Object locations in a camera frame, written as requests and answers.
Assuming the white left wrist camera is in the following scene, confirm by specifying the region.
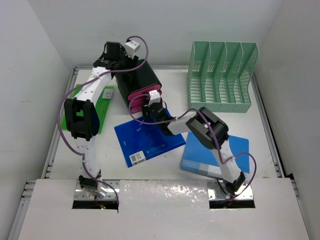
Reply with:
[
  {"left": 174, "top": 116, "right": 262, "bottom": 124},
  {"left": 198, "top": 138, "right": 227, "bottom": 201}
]
[{"left": 123, "top": 40, "right": 140, "bottom": 58}]

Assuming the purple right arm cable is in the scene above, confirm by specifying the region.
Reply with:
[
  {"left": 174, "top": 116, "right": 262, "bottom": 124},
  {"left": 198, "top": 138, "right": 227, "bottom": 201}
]
[{"left": 128, "top": 93, "right": 258, "bottom": 203}]

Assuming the mint green file rack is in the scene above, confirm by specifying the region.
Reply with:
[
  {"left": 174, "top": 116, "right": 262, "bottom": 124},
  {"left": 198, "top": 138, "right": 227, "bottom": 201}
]
[{"left": 187, "top": 41, "right": 260, "bottom": 114}]

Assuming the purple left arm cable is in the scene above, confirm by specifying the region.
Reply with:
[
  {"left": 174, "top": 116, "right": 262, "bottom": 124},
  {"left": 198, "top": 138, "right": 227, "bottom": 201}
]
[{"left": 56, "top": 35, "right": 151, "bottom": 207}]

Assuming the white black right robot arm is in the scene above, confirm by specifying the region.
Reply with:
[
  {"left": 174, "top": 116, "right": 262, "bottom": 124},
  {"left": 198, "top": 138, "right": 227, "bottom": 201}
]
[{"left": 142, "top": 102, "right": 246, "bottom": 196}]

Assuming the pink drawer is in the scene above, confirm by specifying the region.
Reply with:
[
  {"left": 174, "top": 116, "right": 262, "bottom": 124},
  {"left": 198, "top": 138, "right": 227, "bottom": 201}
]
[
  {"left": 127, "top": 84, "right": 162, "bottom": 101},
  {"left": 128, "top": 90, "right": 162, "bottom": 109},
  {"left": 130, "top": 98, "right": 149, "bottom": 114}
]

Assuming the dark blue clipboard folder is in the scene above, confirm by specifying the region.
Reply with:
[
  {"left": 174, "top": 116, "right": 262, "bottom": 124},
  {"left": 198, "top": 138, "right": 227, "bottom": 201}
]
[{"left": 114, "top": 120, "right": 186, "bottom": 168}]

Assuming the pink middle drawer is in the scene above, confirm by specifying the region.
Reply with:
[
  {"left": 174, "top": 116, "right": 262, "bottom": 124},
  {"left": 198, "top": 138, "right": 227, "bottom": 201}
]
[{"left": 128, "top": 90, "right": 162, "bottom": 109}]

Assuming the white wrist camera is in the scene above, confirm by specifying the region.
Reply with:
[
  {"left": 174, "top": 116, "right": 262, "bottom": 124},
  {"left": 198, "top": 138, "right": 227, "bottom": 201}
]
[
  {"left": 123, "top": 40, "right": 140, "bottom": 58},
  {"left": 148, "top": 90, "right": 161, "bottom": 106}
]

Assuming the pink bottom drawer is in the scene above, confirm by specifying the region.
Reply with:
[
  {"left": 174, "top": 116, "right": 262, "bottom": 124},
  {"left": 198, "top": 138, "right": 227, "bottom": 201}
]
[{"left": 130, "top": 98, "right": 149, "bottom": 114}]

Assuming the black drawer cabinet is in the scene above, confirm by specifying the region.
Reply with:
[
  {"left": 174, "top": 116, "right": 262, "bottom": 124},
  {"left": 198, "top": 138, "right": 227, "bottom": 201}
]
[{"left": 115, "top": 61, "right": 162, "bottom": 107}]

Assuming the pink top drawer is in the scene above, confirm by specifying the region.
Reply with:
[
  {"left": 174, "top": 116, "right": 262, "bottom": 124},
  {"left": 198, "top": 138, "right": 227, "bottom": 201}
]
[{"left": 127, "top": 84, "right": 162, "bottom": 101}]

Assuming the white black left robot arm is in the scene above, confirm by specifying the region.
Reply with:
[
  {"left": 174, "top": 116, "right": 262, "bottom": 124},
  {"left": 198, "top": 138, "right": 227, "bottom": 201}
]
[{"left": 64, "top": 39, "right": 140, "bottom": 193}]

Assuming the light blue book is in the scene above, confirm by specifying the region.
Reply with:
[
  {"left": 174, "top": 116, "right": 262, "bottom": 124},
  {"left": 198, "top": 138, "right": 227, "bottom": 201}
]
[{"left": 179, "top": 131, "right": 251, "bottom": 180}]

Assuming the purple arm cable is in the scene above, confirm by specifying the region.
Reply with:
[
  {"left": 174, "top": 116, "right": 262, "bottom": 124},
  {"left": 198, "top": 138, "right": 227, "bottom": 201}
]
[
  {"left": 56, "top": 35, "right": 151, "bottom": 207},
  {"left": 128, "top": 93, "right": 258, "bottom": 203}
]

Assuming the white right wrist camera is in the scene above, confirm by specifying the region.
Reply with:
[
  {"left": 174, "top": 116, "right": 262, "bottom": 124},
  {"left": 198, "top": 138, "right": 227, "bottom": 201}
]
[{"left": 148, "top": 90, "right": 161, "bottom": 106}]

